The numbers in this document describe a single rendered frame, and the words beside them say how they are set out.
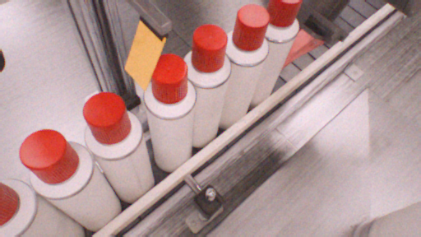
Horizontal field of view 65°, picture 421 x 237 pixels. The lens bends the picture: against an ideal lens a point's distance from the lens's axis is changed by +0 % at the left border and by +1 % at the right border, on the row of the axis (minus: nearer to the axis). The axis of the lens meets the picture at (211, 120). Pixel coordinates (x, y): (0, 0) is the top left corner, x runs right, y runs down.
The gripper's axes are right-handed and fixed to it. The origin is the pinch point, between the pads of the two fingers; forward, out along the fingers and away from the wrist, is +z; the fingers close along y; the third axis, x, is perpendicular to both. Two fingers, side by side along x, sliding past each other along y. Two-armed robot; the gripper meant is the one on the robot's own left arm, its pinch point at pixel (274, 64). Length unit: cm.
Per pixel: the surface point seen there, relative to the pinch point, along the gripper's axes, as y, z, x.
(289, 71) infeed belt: 0.5, 1.0, 7.5
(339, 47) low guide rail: 3.6, -6.4, 11.1
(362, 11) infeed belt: 0.2, -12.8, 24.4
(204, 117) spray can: 1.5, 6.6, -14.6
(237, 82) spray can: 1.7, 1.3, -12.8
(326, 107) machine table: 8.5, 2.8, 13.3
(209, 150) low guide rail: 3.4, 11.5, -10.9
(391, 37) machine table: 6.8, -12.4, 31.8
